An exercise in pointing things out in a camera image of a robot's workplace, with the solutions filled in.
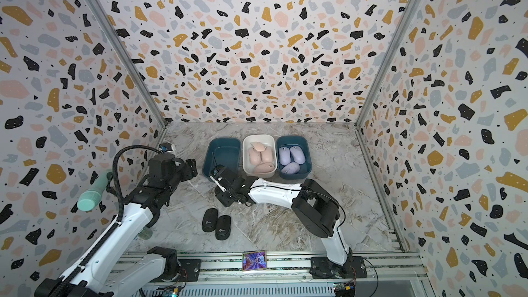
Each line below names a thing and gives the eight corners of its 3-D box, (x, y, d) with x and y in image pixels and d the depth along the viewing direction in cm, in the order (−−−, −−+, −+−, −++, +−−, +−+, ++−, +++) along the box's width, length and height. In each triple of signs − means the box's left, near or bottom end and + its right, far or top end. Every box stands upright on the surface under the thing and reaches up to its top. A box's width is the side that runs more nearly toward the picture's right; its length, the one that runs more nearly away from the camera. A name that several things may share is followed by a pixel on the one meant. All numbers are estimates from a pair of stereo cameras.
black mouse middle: (215, 240, 82) (213, 238, 80) (219, 217, 88) (218, 214, 86) (229, 240, 82) (228, 238, 80) (232, 217, 88) (231, 214, 86)
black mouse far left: (201, 231, 84) (199, 229, 82) (206, 210, 90) (204, 207, 88) (215, 232, 84) (213, 229, 82) (219, 210, 90) (217, 208, 88)
